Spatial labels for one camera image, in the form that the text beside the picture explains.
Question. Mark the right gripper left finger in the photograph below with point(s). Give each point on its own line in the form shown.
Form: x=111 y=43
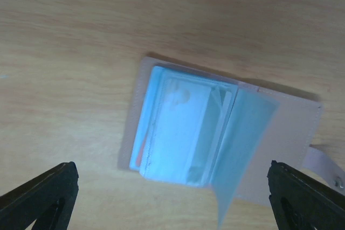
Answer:
x=45 y=202

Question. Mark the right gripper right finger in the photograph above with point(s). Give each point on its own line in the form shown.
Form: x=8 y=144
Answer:
x=301 y=202

